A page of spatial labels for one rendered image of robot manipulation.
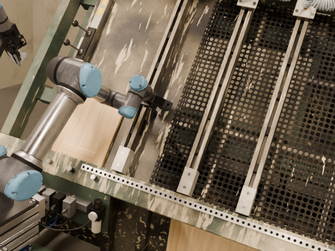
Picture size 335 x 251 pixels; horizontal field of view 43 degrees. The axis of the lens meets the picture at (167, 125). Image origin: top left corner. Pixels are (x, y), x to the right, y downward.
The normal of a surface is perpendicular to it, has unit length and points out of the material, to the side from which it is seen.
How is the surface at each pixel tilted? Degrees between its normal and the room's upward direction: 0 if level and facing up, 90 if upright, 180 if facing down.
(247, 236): 51
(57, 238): 0
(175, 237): 90
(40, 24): 90
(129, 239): 90
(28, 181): 95
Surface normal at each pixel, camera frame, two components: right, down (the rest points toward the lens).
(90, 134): -0.23, -0.30
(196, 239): -0.40, 0.34
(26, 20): 0.85, 0.31
